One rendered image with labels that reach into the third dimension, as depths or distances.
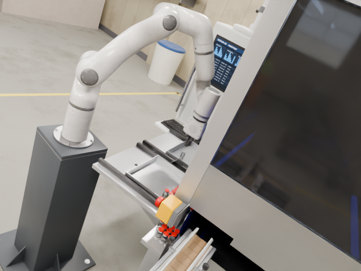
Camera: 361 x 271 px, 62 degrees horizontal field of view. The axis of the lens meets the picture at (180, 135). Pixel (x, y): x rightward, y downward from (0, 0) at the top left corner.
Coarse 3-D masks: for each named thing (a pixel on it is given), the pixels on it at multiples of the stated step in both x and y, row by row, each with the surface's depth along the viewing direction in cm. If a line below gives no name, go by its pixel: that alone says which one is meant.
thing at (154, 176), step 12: (156, 156) 152; (132, 168) 135; (144, 168) 145; (156, 168) 149; (168, 168) 152; (132, 180) 131; (144, 180) 137; (156, 180) 140; (168, 180) 144; (180, 180) 148; (156, 192) 133
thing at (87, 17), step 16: (0, 0) 541; (16, 0) 548; (32, 0) 567; (48, 0) 587; (64, 0) 608; (80, 0) 630; (96, 0) 655; (32, 16) 583; (48, 16) 604; (64, 16) 627; (80, 16) 650; (96, 16) 676
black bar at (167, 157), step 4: (144, 140) 164; (148, 144) 163; (152, 144) 163; (152, 148) 162; (156, 148) 161; (156, 152) 161; (160, 152) 160; (164, 156) 159; (168, 156) 159; (168, 160) 159; (172, 160) 157; (176, 164) 157; (180, 164) 157; (180, 168) 156; (184, 168) 155
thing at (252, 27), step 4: (268, 0) 181; (264, 4) 183; (260, 8) 185; (264, 8) 182; (256, 12) 197; (260, 12) 185; (260, 16) 185; (256, 20) 187; (252, 24) 189; (256, 24) 188; (252, 28) 188
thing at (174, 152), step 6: (180, 144) 174; (192, 144) 182; (168, 150) 162; (174, 150) 170; (180, 150) 174; (186, 150) 176; (192, 150) 179; (174, 156) 159; (186, 156) 170; (192, 156) 172; (180, 162) 158; (186, 162) 164
